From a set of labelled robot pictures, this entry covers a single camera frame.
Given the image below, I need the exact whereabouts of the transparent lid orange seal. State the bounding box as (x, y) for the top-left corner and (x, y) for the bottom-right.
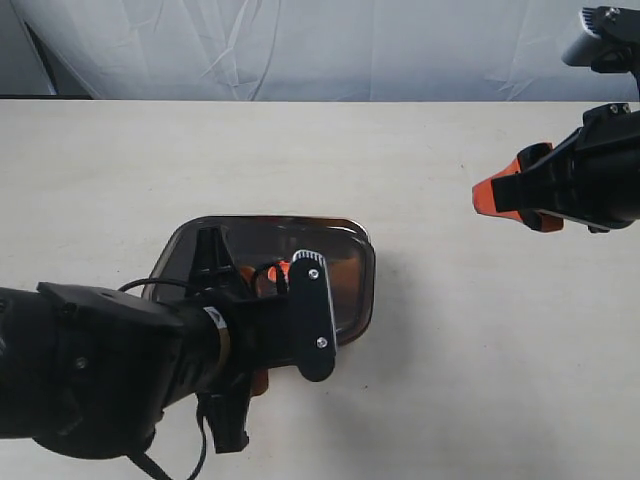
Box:
(142, 214), (376, 346)

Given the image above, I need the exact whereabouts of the white backdrop cloth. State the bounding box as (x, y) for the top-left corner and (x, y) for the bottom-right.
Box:
(1, 1), (637, 102)

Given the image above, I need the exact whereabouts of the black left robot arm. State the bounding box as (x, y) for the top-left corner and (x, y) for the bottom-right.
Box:
(1, 226), (299, 458)

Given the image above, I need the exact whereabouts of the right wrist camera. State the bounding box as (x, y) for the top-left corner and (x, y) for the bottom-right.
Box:
(561, 6), (639, 77)

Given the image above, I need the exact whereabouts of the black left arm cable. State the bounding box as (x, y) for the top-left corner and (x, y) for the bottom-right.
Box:
(117, 277), (211, 480)

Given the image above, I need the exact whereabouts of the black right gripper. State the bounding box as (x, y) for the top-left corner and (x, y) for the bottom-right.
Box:
(472, 114), (625, 233)

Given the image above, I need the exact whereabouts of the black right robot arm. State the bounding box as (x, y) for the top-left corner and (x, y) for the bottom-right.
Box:
(472, 103), (639, 233)

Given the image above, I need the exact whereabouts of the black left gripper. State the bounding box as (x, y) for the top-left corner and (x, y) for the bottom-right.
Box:
(189, 226), (294, 440)

